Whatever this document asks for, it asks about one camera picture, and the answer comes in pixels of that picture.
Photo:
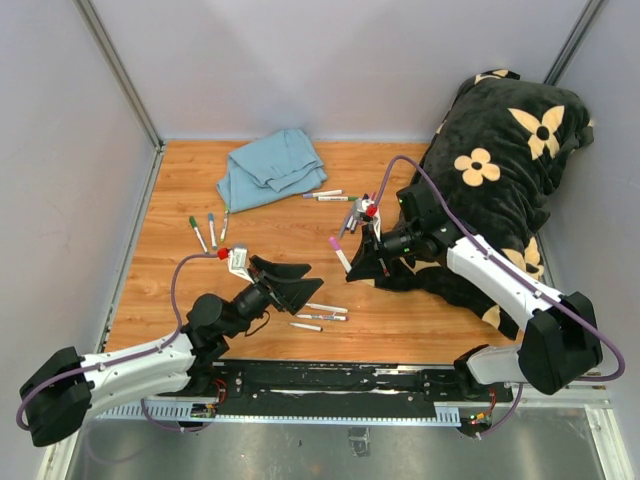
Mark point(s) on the pink cap marker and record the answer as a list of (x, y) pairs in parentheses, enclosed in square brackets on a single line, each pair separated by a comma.
[(340, 254)]

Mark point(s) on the black marker without cap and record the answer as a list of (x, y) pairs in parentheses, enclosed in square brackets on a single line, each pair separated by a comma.
[(315, 328)]

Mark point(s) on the aluminium frame rail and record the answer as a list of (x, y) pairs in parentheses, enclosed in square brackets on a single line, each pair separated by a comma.
[(133, 410)]

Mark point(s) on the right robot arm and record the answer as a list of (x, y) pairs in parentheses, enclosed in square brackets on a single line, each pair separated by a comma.
[(560, 342)]

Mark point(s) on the purple cap marker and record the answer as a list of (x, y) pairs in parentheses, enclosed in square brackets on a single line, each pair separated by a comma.
[(339, 318)]

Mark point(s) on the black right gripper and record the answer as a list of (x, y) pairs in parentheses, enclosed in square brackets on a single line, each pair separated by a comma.
[(365, 264)]

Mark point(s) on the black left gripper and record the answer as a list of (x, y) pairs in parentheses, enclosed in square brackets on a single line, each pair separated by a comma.
[(291, 295)]

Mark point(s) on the dark green cap marker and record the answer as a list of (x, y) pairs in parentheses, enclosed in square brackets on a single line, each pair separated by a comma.
[(194, 225)]

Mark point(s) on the right corner metal post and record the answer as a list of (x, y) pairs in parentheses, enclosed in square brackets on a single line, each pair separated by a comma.
[(578, 33)]

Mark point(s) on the light blue folded cloth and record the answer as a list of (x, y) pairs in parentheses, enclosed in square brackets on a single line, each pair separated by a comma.
[(270, 169)]

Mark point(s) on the grey marker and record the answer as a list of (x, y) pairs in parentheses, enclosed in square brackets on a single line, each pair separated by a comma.
[(342, 229)]

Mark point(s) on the black floral plush blanket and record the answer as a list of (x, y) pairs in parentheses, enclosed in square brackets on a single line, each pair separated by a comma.
[(500, 153)]

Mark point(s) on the left corner metal post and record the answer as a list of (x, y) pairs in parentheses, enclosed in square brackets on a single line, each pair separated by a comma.
[(105, 44)]

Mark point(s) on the peach cap marker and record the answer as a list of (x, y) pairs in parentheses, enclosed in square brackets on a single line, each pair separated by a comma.
[(327, 308)]

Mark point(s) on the corner metal post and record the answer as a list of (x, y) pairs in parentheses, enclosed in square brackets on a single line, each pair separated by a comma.
[(105, 44), (578, 33)]

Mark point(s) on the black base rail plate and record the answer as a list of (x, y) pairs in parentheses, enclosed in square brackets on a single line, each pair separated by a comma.
[(323, 390)]

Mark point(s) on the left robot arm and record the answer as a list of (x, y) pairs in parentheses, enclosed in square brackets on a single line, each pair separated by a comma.
[(70, 389)]

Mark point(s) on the lilac cap marker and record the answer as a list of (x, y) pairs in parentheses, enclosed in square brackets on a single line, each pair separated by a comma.
[(317, 194)]

